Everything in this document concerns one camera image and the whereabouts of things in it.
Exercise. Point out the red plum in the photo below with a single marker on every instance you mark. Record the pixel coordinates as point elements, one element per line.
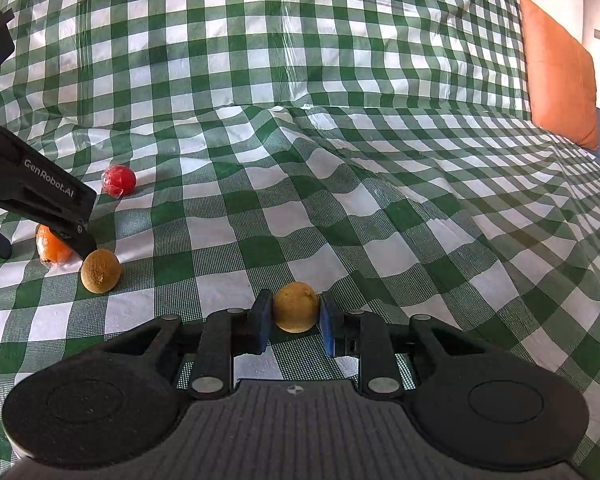
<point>120,180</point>

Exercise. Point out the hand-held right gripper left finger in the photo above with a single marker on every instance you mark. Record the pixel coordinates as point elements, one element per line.
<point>260,325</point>

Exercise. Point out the orange cushion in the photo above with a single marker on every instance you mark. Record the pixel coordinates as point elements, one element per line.
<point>560,70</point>

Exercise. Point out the brown kiwi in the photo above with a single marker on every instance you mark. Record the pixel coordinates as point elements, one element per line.
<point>295,307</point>
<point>100,271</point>

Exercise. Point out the mandarin orange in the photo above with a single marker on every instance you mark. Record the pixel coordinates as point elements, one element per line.
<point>55,251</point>

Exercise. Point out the green white checkered cloth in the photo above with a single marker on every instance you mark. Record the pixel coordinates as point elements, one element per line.
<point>330,160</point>

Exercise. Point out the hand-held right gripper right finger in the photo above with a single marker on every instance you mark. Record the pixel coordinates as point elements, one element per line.
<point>327,325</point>

